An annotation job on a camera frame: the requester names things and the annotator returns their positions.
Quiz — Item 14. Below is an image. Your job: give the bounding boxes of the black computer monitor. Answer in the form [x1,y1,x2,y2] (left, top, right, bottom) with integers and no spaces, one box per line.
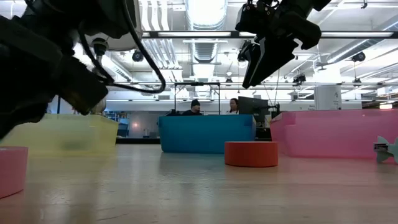
[238,96,270,124]

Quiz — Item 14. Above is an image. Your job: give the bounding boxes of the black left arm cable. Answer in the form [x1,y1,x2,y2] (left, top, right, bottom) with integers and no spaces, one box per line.
[77,0,167,95]

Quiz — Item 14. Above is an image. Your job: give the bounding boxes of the person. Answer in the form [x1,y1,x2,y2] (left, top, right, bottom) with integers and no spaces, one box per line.
[182,98,203,116]
[226,98,239,115]

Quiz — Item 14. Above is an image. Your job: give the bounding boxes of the white pillar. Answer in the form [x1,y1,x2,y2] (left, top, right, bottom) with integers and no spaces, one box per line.
[313,85,343,111]

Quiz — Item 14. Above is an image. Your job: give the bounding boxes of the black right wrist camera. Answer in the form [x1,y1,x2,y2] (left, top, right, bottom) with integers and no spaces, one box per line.
[235,0,274,35]

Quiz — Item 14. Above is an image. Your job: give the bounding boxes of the silver ventilation duct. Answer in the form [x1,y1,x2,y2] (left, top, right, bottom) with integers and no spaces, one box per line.
[185,0,229,65]

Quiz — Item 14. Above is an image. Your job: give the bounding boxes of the black overhead camera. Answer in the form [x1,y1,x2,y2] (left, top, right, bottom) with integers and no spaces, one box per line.
[237,42,249,63]

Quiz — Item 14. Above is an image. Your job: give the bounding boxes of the black metal frame stand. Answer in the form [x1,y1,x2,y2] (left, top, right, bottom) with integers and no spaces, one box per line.
[173,82,221,116]

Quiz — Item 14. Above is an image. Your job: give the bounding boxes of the yellow translucent plastic bin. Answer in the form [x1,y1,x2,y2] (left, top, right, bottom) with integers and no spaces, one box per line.
[0,113,119,157]

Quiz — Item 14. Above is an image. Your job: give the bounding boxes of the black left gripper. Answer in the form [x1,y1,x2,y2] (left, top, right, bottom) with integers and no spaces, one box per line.
[0,43,109,141]

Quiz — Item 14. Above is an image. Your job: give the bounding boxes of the pink tape roll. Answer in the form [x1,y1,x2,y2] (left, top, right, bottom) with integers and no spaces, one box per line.
[0,146,29,199]

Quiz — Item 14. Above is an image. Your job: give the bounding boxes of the table lamp with white shade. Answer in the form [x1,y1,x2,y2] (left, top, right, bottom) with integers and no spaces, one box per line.
[83,0,144,115]

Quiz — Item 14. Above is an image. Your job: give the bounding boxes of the black metal table frame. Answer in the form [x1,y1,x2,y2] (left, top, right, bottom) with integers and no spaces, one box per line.
[115,138,160,144]

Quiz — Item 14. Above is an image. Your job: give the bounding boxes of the thin black hanging cable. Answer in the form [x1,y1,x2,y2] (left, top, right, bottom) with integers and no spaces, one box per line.
[272,68,281,106]

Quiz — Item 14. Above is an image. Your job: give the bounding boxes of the pink translucent plastic bin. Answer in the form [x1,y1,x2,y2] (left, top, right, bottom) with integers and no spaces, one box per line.
[269,109,398,160]

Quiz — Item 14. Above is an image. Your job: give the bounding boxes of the teal toy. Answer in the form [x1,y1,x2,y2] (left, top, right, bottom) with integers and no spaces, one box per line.
[373,136,398,165]

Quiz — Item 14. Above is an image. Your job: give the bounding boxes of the red tape roll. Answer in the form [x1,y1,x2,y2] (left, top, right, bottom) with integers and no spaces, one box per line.
[224,141,279,168]

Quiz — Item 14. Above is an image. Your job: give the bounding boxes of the teal plastic bin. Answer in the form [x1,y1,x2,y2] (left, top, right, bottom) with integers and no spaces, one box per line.
[158,114,257,154]

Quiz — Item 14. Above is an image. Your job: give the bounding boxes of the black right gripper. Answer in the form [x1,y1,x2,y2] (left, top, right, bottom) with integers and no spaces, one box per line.
[241,0,323,90]

